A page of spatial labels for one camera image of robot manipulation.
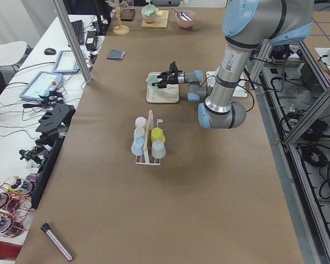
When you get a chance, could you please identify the white chair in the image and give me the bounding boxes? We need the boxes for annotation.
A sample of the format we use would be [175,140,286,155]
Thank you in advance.
[0,41,27,73]

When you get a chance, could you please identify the light blue cup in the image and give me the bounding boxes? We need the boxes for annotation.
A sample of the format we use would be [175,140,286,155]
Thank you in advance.
[131,137,145,156]

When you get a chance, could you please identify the wooden board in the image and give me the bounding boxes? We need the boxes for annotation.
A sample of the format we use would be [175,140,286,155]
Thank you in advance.
[141,10,169,29]

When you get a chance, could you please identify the blue teach pendant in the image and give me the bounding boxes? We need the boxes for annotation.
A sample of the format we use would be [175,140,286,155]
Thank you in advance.
[19,71,63,101]

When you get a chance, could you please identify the aluminium frame post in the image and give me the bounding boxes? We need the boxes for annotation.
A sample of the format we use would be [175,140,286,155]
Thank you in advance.
[52,0,92,85]

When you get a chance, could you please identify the dark red tray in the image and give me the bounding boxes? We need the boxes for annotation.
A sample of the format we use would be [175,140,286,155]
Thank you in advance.
[120,9,135,21]

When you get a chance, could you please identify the cream cup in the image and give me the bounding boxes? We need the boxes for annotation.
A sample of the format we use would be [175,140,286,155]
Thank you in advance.
[134,127,146,139]

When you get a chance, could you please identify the grey folded cloth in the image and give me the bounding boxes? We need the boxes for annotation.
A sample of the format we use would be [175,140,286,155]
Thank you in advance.
[107,49,126,61]

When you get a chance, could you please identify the wooden mug tree stand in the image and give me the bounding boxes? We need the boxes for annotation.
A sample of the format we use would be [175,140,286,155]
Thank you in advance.
[106,0,129,35]

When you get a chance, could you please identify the tea bottle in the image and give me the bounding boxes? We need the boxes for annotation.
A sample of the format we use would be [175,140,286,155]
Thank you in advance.
[8,177,34,195]

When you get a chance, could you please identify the cream rabbit tray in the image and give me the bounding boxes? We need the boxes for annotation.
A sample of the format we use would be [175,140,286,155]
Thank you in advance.
[146,83,179,103]

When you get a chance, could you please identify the black keyboard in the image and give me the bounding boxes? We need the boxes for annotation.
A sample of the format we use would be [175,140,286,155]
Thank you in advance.
[71,20,84,45]

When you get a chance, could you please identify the yellow cup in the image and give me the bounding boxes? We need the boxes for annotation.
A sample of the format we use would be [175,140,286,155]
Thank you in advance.
[151,127,166,143]

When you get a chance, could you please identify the pink cup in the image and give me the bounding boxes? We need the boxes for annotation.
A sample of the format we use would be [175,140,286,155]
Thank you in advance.
[135,117,147,128]

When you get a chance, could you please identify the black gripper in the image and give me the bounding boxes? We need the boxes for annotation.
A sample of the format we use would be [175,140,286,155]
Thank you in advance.
[156,61,185,89]

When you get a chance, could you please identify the white wire cup rack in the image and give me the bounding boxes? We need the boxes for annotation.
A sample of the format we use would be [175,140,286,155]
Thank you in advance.
[135,110,163,166]

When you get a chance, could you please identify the black computer mouse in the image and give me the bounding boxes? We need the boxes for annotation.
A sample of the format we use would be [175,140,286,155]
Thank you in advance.
[44,48,57,56]

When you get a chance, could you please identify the copper wire bottle basket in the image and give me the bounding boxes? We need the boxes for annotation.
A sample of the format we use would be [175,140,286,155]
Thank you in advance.
[0,177,37,238]

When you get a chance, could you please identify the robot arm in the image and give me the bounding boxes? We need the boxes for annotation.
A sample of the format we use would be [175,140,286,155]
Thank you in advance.
[151,1,314,129]

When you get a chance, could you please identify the metal tube black cap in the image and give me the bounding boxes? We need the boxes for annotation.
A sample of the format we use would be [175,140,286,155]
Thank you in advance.
[41,223,74,261]

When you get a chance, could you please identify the green cup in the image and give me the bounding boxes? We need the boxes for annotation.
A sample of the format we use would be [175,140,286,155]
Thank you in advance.
[146,74,159,90]

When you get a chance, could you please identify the grey cup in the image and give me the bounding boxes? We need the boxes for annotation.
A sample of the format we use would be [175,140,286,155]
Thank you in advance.
[151,140,166,159]

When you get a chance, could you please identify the pink bowl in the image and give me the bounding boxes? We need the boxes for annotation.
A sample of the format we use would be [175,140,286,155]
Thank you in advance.
[175,10,197,29]

